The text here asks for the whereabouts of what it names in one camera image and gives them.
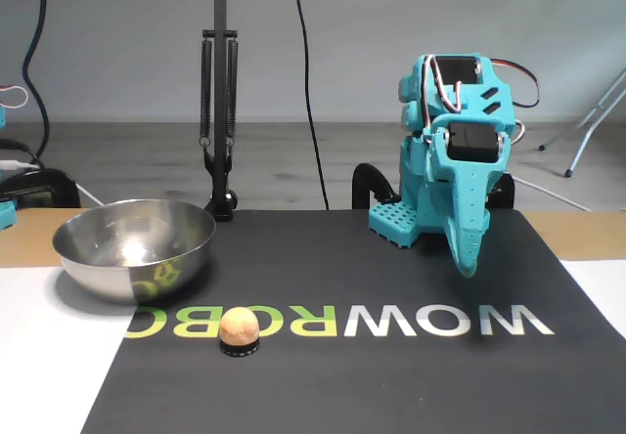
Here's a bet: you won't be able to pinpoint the white sheet under mat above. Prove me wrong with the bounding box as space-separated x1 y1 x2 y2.
0 257 626 434

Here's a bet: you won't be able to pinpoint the white red gripper servo cable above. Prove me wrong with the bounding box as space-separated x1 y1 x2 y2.
423 55 465 113

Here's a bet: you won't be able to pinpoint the black table clamp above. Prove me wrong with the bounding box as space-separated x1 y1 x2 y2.
486 172 515 209
351 162 400 210

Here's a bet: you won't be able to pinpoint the thin black hanging cable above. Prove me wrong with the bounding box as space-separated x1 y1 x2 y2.
290 0 331 210

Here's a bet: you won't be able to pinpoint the orange ball with black base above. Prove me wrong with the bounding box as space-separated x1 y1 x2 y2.
218 306 261 360

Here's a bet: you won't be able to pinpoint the metal bowl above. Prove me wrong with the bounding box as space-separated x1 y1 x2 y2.
52 198 217 307

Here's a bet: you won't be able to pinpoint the red white wrist servo cable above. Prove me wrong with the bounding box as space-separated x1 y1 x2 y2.
490 59 543 110

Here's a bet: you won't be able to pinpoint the black WOWROBO mat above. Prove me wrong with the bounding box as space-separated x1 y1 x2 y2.
77 207 626 434

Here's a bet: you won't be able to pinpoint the black clamp with cables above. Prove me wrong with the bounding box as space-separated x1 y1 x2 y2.
0 167 83 209

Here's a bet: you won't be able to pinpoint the white metal rack legs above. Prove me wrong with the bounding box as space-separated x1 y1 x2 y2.
537 66 626 179

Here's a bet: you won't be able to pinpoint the thick black wall cable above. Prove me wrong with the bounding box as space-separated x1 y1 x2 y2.
22 0 54 166

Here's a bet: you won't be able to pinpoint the red white wire loop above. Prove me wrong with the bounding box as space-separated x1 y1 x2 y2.
0 84 29 109

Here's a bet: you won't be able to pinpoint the teal gripper with servo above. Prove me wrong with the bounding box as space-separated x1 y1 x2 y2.
424 114 513 279

